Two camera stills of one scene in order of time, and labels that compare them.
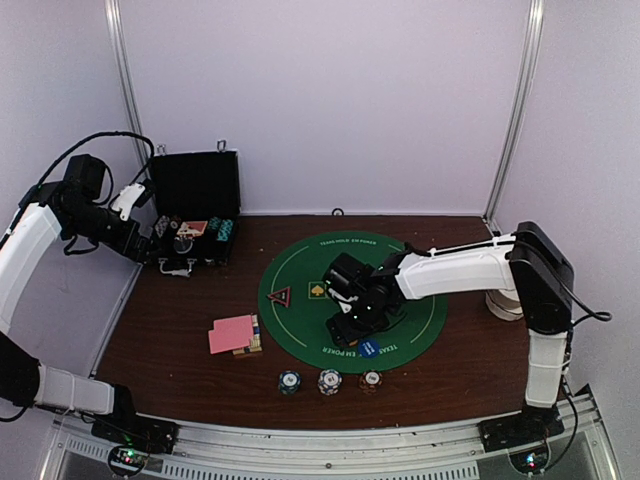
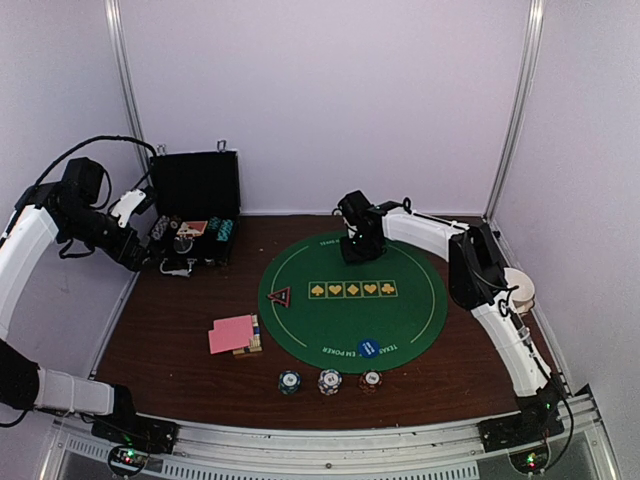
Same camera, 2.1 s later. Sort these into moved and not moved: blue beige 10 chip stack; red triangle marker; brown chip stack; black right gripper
Moved: black right gripper
Not moved: red triangle marker; brown chip stack; blue beige 10 chip stack
